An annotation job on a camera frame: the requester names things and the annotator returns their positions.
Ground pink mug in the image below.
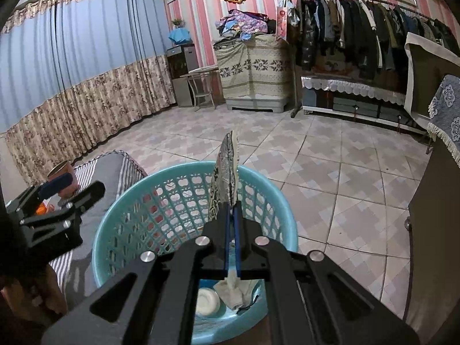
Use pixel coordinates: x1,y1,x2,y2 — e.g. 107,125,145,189
47,160,80,200

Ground blue lace cover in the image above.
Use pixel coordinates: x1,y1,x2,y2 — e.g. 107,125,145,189
427,75,460,166

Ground person's left hand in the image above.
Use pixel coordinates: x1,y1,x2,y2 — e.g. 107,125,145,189
1,264,68,327

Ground cream round lid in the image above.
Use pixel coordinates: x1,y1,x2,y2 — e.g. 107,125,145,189
196,287,221,317

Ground beige cloth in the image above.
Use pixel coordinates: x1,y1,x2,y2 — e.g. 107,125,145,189
213,269,259,311

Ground small metal side table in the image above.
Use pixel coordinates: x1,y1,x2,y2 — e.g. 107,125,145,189
181,66,218,111

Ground low lace covered shelf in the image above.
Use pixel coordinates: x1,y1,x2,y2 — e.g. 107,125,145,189
300,76,423,135

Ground turquoise plastic basket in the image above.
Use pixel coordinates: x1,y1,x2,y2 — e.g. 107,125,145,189
91,161,300,345

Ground printed snack packet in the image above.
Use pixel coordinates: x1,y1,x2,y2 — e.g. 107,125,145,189
208,130,239,221

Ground clothes rack with garments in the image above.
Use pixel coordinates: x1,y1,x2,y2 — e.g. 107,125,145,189
277,0,459,111

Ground pile of clothes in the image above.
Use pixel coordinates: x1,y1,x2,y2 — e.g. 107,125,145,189
215,9,276,41

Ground grey water dispenser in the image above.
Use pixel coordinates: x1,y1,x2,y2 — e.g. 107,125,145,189
166,44,199,108

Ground cloth covered furniture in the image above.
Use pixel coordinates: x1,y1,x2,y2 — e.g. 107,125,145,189
404,33,459,130

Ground cloth covered cabinet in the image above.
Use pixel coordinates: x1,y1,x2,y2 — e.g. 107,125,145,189
214,34,294,113

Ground grey striped tablecloth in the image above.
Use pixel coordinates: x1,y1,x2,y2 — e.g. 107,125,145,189
50,150,147,310

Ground small potted plant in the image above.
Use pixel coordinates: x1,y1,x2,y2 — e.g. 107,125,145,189
172,18,185,29

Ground blue covered water bottle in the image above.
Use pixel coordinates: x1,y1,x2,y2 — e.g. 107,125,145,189
168,27,193,45

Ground blue floral curtain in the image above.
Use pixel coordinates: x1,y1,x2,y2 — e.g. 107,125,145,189
1,0,175,184

